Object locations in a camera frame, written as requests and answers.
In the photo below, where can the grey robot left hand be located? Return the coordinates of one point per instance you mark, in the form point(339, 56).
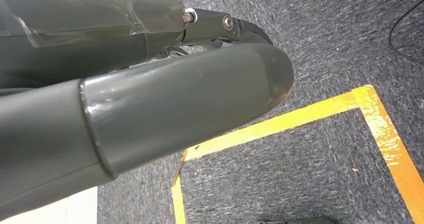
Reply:
point(149, 110)

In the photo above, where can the white panel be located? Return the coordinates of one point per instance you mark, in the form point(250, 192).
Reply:
point(76, 209)

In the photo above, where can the yellow floor tape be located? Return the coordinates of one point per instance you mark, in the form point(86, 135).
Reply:
point(281, 127)

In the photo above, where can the dark flat object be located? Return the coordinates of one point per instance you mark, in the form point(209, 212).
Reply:
point(298, 221)

